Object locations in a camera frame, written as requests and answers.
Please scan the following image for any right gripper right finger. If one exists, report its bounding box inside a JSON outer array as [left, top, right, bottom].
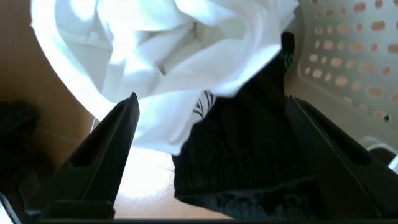
[[285, 95, 398, 219]]

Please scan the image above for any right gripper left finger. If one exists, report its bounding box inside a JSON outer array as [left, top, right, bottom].
[[29, 92, 140, 220]]

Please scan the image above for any white printed t-shirt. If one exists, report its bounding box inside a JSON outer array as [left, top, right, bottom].
[[30, 0, 300, 156]]

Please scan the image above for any white laundry basket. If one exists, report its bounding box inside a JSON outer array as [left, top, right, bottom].
[[284, 0, 398, 175]]

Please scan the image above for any black garment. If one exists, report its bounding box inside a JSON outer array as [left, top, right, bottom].
[[172, 30, 330, 220]]

